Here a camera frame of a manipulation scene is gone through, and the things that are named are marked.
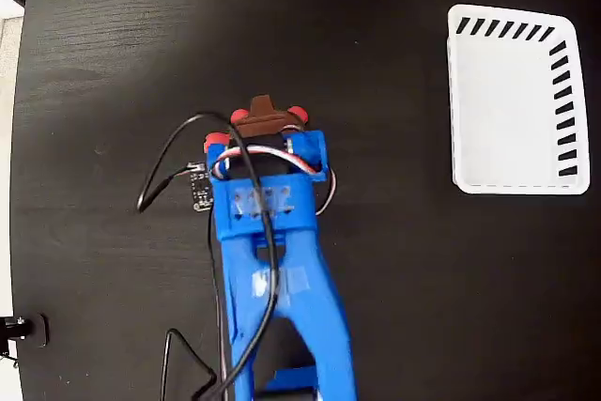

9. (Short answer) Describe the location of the white red servo wire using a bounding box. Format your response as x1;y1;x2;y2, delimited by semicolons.
210;144;339;217

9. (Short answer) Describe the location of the small camera circuit board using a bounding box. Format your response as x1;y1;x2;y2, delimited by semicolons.
187;162;216;213

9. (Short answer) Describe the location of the white plastic basket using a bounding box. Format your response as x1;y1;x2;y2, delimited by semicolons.
446;3;591;196

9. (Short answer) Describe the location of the black table clamp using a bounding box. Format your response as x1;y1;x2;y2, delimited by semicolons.
0;313;51;350

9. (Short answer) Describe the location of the red turtle toy gold shell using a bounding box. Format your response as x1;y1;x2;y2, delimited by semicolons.
203;104;311;156

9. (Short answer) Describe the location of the black camera cable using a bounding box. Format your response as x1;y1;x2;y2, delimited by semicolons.
135;112;284;401

